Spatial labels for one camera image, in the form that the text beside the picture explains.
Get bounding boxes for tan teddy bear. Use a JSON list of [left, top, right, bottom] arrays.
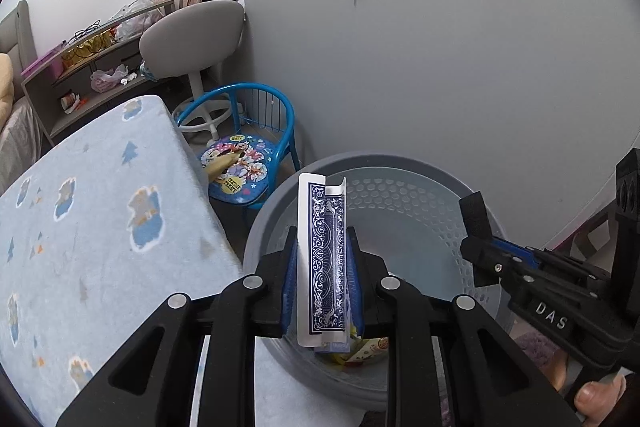
[[0, 53, 13, 122]]

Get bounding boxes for blue child chair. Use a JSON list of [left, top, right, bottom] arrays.
[[175, 82, 302, 212]]

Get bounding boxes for yellow gold packets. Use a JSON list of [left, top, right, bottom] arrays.
[[61, 29, 118, 68]]

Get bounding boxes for grey shelf unit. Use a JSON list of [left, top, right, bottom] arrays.
[[21, 0, 176, 142]]

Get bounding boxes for grey bed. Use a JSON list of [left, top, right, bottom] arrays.
[[0, 1, 43, 192]]

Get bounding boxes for grey swivel chair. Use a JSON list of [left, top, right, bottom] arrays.
[[139, 0, 246, 142]]

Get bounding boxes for white wardrobe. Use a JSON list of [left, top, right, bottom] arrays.
[[182, 0, 640, 258]]

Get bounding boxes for blue patterned card box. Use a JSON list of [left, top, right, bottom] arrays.
[[295, 172, 349, 350]]

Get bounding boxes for white plastic bag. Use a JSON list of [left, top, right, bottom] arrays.
[[115, 0, 166, 40]]

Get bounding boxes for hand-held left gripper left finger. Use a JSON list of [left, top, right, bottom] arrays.
[[55, 227, 301, 427]]

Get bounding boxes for person's right hand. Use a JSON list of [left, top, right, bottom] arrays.
[[574, 374, 628, 427]]

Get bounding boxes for red white snack wrapper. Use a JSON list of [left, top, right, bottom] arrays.
[[345, 337, 390, 365]]

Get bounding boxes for purple plastic bin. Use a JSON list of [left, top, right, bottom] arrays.
[[21, 44, 66, 75]]

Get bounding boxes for tan pointed object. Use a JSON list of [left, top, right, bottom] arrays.
[[207, 152, 238, 180]]

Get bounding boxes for grey plastic basket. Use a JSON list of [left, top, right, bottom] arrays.
[[242, 150, 518, 413]]

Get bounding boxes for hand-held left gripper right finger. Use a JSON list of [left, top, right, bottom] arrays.
[[345, 226, 583, 427]]

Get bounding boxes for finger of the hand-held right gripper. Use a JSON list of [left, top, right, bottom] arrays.
[[492, 234, 611, 283], [459, 234, 522, 294]]

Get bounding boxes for pink plastic bag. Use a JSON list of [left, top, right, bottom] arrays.
[[90, 66, 128, 92]]

